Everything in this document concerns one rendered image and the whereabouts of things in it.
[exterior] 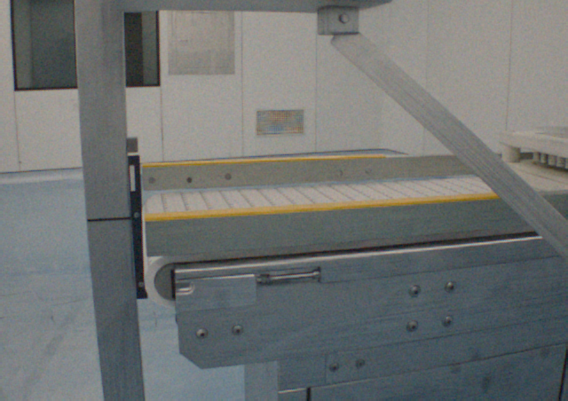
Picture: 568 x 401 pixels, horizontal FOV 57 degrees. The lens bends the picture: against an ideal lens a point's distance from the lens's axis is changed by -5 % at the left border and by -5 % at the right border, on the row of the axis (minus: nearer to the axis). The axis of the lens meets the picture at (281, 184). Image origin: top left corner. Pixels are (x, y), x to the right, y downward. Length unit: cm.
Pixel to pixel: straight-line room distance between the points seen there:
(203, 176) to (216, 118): 502
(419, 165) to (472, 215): 28
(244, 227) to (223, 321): 9
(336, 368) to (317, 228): 18
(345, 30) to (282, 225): 18
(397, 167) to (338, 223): 33
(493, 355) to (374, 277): 23
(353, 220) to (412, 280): 9
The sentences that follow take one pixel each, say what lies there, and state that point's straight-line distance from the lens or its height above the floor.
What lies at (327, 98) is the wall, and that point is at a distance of 620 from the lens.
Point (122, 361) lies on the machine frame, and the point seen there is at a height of 57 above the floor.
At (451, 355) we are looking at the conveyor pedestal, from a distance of 66.
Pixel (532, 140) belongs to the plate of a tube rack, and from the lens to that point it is 83.
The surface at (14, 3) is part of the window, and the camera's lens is 558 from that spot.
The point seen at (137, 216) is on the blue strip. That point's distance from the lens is 75.
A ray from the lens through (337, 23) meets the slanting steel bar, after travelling 48.
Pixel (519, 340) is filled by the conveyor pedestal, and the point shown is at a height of 66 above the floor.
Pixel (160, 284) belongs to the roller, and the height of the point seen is 79.
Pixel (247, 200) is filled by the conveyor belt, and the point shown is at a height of 82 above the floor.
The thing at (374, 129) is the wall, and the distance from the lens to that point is 654.
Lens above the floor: 97
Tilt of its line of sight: 11 degrees down
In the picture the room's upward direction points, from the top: straight up
